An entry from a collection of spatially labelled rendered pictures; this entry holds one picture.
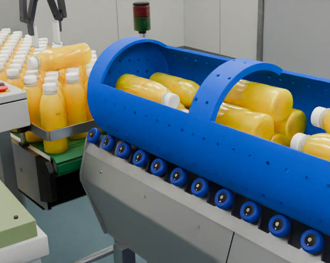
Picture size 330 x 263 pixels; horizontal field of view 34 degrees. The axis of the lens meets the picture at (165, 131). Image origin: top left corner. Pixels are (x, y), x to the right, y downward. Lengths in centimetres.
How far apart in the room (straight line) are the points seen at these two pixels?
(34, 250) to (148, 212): 43
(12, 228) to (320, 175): 52
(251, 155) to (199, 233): 29
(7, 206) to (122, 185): 47
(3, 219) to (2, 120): 57
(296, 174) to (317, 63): 442
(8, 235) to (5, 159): 70
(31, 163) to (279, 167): 90
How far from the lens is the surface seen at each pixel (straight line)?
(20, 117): 154
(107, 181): 149
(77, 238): 295
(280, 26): 562
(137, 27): 202
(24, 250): 99
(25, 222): 98
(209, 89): 111
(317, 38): 531
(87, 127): 162
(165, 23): 677
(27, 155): 167
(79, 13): 618
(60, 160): 158
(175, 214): 127
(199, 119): 110
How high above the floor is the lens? 149
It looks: 20 degrees down
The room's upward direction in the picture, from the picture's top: 2 degrees counter-clockwise
